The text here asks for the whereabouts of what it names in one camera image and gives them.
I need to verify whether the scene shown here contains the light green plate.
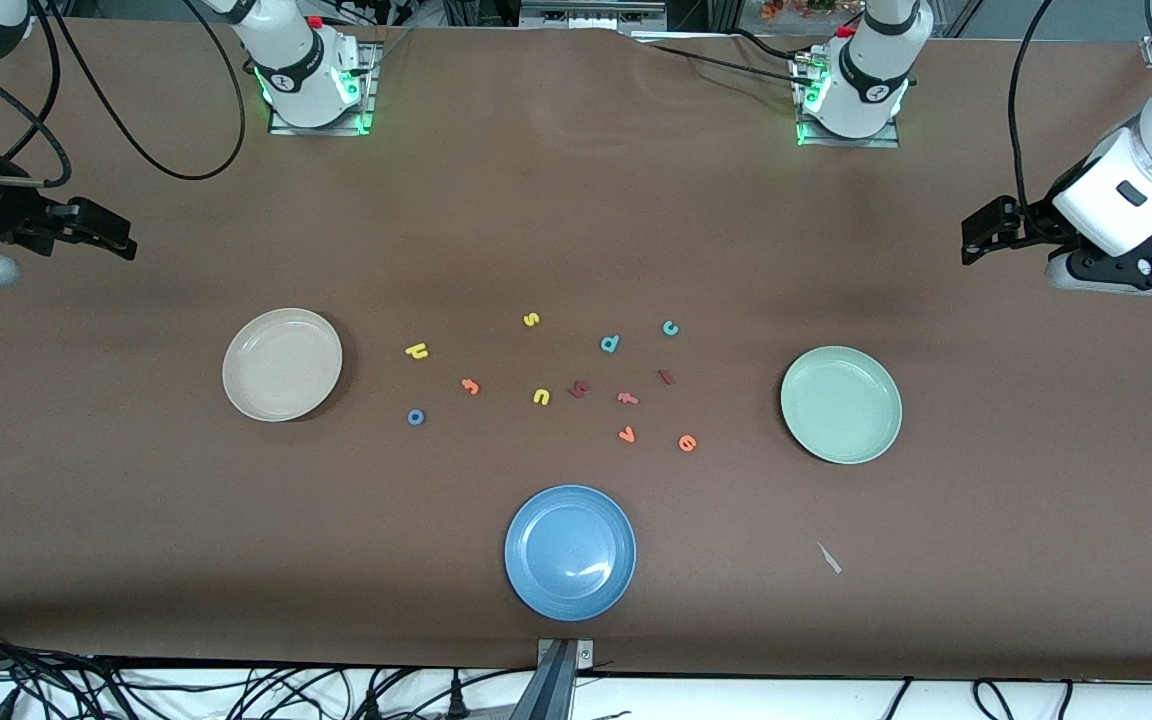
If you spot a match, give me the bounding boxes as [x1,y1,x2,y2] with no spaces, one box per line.
[780,346,904,466]

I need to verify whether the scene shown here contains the beige brown plate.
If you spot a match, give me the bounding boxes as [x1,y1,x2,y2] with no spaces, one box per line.
[222,308,344,423]

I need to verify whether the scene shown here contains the orange decoration pieces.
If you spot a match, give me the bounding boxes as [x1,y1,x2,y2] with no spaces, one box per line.
[761,0,842,21]

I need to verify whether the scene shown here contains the brown table cover sheet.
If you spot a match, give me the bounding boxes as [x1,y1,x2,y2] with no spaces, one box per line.
[0,15,1152,683]

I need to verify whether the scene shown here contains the grey power strip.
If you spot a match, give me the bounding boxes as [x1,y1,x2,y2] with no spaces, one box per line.
[519,0,669,33]

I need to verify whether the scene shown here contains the blue plate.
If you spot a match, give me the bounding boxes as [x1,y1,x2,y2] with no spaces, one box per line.
[504,485,637,622]

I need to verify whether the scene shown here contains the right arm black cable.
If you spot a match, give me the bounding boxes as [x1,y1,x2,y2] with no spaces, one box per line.
[0,0,72,191]
[61,0,247,183]

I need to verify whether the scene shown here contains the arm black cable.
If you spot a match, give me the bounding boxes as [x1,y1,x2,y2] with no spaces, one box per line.
[61,0,247,183]
[1006,0,1055,206]
[0,0,72,191]

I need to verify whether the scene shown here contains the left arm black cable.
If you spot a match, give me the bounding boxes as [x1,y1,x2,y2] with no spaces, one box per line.
[1006,0,1055,206]

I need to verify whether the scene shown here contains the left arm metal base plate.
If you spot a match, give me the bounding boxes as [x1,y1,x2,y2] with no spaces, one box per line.
[794,50,902,149]

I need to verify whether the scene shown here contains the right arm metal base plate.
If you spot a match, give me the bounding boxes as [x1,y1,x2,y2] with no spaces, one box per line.
[268,40,383,136]

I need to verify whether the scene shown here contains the black base cable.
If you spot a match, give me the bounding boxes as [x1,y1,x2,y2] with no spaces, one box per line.
[731,28,807,63]
[648,42,817,91]

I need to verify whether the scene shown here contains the black floor cable tangle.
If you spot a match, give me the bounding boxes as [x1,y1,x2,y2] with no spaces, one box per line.
[0,620,137,720]

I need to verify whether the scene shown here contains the black looped floor cable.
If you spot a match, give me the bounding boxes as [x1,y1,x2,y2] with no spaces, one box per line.
[971,678,1077,720]

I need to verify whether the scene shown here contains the black floor cable with plug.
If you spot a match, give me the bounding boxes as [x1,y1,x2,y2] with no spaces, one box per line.
[416,668,527,720]
[336,668,407,720]

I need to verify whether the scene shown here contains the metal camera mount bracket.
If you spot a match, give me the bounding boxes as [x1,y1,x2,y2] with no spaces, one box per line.
[524,638,597,720]

